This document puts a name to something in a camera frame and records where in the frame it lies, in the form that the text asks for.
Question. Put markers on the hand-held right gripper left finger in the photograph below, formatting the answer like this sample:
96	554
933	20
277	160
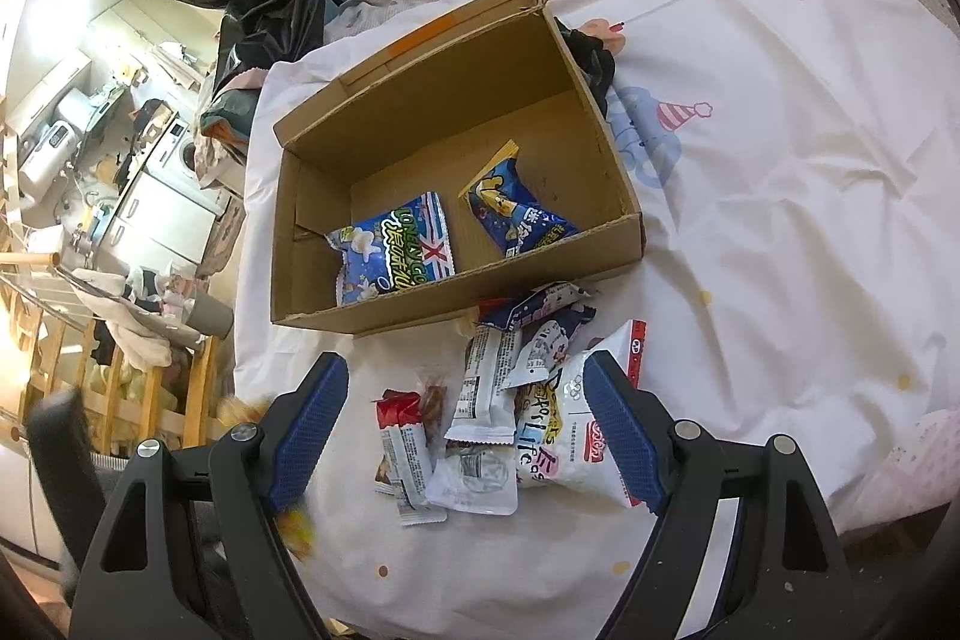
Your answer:
311	430

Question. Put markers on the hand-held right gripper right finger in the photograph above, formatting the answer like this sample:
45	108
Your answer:
622	430

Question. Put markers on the large white red-edged snack packet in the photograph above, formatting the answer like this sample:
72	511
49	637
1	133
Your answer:
559	445

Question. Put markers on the red white snack bar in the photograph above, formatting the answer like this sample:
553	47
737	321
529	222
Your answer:
405	460

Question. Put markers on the small brown candy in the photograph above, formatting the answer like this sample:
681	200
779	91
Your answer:
433	411

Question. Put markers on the cardboard box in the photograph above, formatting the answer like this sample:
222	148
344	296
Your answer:
450	145

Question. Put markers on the yellow wrapped candy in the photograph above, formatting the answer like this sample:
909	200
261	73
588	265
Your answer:
298	526

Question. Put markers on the dark blue white snack packet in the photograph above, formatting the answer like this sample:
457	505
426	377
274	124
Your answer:
551	340

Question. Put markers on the long white grey snack packet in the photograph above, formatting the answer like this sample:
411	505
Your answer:
480	385

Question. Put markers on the white cloth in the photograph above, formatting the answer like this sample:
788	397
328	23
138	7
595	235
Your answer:
135	325

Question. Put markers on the grey cup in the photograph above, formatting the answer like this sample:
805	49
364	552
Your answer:
208	316

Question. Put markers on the clear white snack packet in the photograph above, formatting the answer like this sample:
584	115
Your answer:
472	479

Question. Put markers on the blue yellow-edged snack packet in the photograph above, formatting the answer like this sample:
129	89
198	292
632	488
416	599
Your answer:
517	212

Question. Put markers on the white printed blanket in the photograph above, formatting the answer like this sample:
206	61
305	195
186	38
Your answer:
750	197

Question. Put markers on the pink blanket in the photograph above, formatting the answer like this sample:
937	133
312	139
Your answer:
915	467

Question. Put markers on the white washing machine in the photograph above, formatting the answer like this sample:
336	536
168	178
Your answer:
180	160

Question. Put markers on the colourful clothes pile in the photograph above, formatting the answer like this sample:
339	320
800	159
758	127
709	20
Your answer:
225	130

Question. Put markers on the white kitchen appliance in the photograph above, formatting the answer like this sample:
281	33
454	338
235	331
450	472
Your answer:
49	141

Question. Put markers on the black cloth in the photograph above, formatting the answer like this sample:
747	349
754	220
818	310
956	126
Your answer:
592	63

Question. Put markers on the wooden rail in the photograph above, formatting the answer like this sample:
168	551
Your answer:
195	400

